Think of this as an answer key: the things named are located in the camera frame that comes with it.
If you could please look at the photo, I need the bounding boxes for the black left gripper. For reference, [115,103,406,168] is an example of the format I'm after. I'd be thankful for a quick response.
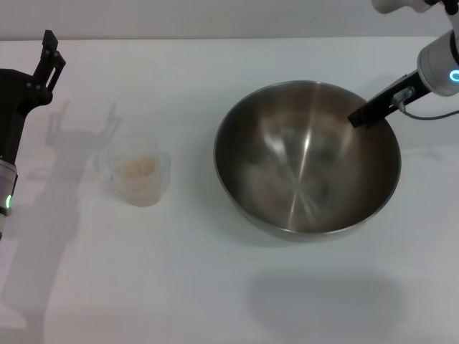
[0,30,67,168]

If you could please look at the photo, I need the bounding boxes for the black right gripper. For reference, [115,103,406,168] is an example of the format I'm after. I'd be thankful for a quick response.
[347,70,431,129]

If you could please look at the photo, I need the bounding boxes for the stainless steel mixing bowl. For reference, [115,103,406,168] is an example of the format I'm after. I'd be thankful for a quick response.
[214,81,402,243]

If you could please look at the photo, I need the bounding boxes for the white rice grains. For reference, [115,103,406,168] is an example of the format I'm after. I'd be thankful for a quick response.
[120,156,161,207]

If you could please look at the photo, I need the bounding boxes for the clear plastic measuring cup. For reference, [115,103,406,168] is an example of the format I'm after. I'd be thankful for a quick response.
[93,141,172,208]

